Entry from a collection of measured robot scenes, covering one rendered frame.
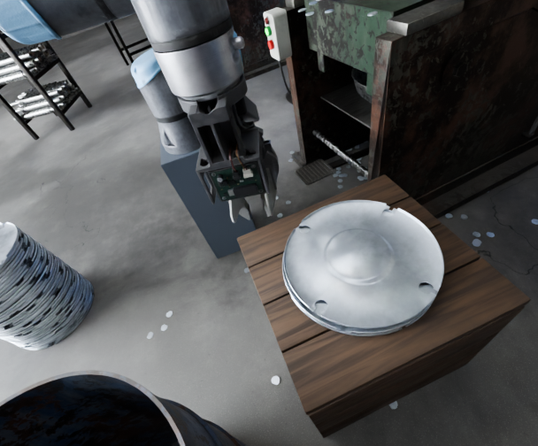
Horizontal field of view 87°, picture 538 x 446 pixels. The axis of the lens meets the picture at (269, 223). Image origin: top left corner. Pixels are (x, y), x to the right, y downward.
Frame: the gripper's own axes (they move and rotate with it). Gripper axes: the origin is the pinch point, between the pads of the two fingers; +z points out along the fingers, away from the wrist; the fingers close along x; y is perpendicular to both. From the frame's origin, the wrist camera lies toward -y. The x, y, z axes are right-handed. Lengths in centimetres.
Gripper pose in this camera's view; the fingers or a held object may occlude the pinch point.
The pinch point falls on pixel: (257, 207)
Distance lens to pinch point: 44.8
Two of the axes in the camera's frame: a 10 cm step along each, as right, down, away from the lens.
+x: 9.8, -1.8, -1.2
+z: 2.1, 6.6, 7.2
